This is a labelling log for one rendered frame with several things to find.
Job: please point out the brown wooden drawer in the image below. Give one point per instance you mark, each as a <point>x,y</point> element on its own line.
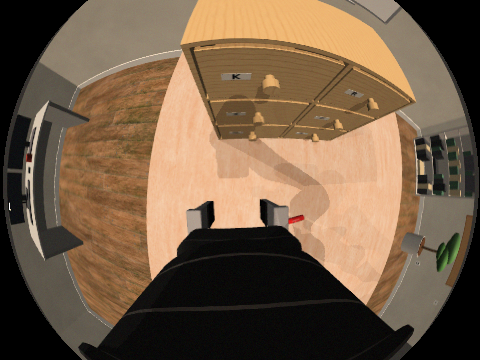
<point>251,132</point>
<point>314,133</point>
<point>364,92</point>
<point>333,117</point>
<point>238,111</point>
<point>238,69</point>

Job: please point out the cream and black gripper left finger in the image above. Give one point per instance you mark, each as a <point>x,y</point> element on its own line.
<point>201,217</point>

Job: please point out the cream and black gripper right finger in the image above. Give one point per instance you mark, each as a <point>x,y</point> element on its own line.
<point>273,214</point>

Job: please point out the small wooden chest of drawers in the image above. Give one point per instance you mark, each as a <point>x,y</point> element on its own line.
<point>304,24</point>

